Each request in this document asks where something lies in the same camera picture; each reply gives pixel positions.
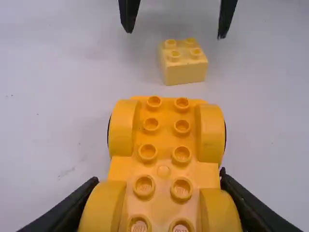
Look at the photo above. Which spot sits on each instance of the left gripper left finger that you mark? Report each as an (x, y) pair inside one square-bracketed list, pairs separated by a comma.
[(65, 207)]

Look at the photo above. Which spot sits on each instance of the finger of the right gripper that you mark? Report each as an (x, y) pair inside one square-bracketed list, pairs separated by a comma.
[(129, 14), (227, 17)]

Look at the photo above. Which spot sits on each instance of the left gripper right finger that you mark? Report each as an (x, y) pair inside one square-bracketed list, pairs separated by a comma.
[(260, 212)]

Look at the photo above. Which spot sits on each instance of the yellow toy brick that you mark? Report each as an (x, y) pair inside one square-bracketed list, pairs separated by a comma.
[(186, 70)]

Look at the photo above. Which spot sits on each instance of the yellow toy car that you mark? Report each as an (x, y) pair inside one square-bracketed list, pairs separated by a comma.
[(169, 169)]

